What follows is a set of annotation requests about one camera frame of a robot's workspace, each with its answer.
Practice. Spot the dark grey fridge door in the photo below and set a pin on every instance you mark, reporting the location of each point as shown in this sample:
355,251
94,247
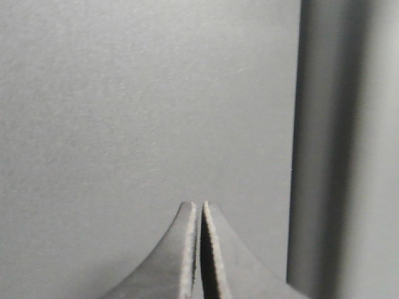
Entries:
115,112

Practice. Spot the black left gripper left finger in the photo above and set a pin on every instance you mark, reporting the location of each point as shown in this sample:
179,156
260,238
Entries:
169,269

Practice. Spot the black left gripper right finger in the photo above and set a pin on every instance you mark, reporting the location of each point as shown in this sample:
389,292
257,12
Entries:
228,268

